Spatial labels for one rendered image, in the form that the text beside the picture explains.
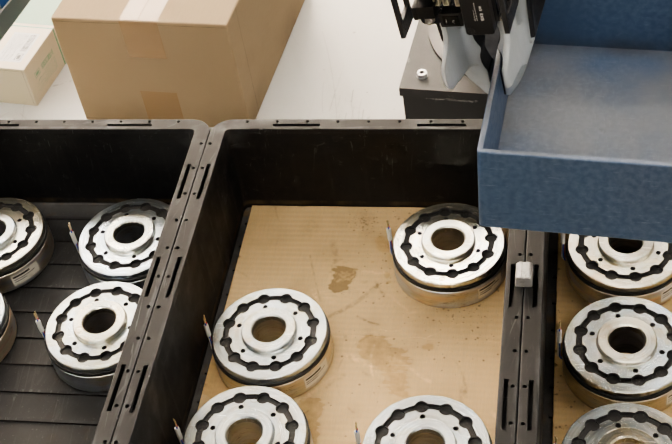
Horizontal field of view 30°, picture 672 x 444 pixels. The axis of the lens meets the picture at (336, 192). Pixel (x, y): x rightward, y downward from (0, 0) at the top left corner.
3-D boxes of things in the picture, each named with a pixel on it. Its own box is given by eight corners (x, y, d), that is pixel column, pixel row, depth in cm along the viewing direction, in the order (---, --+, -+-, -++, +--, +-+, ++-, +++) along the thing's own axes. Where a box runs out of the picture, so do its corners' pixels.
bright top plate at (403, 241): (405, 202, 118) (405, 198, 118) (512, 211, 116) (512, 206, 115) (383, 282, 112) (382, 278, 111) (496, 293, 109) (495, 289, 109)
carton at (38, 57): (73, -7, 179) (61, -42, 175) (111, -5, 178) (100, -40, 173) (-4, 102, 163) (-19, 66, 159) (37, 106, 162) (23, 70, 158)
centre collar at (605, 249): (599, 223, 113) (599, 218, 112) (655, 226, 111) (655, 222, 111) (595, 263, 109) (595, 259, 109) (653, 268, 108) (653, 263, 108)
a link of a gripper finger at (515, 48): (492, 136, 85) (463, 28, 79) (508, 81, 89) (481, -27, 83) (537, 135, 84) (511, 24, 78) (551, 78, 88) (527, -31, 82)
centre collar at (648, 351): (597, 318, 105) (597, 314, 105) (657, 322, 104) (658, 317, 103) (594, 365, 102) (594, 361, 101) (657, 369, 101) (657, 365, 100)
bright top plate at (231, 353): (222, 293, 113) (221, 288, 113) (333, 291, 112) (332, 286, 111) (204, 383, 106) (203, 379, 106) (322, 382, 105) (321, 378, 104)
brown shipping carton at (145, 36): (163, -20, 179) (136, -119, 168) (311, -15, 173) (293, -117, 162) (86, 119, 158) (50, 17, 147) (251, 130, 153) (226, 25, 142)
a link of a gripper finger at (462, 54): (439, 136, 87) (414, 29, 81) (456, 81, 91) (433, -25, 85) (483, 136, 86) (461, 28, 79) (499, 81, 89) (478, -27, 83)
